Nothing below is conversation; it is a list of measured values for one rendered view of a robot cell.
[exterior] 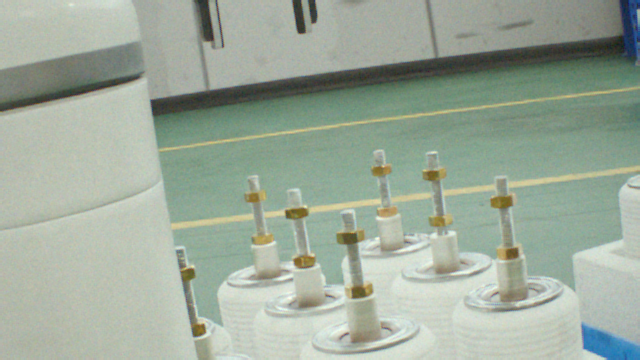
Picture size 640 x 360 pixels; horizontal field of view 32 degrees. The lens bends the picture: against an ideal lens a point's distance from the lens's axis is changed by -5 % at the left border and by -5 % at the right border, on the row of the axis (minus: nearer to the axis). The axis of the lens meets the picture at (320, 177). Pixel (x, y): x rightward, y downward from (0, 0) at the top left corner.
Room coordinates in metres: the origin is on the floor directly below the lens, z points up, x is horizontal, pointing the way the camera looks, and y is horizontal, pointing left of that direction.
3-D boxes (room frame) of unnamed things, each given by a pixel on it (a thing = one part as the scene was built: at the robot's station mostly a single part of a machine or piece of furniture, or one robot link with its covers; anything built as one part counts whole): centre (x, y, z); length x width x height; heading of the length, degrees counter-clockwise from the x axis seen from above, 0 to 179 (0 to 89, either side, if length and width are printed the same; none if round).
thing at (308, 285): (0.88, 0.02, 0.26); 0.02 x 0.02 x 0.03
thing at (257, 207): (0.99, 0.06, 0.30); 0.01 x 0.01 x 0.08; 22
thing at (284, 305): (0.88, 0.02, 0.25); 0.08 x 0.08 x 0.01
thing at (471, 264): (0.92, -0.09, 0.25); 0.08 x 0.08 x 0.01
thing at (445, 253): (0.92, -0.09, 0.26); 0.02 x 0.02 x 0.03
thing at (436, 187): (0.92, -0.09, 0.31); 0.01 x 0.01 x 0.08; 15
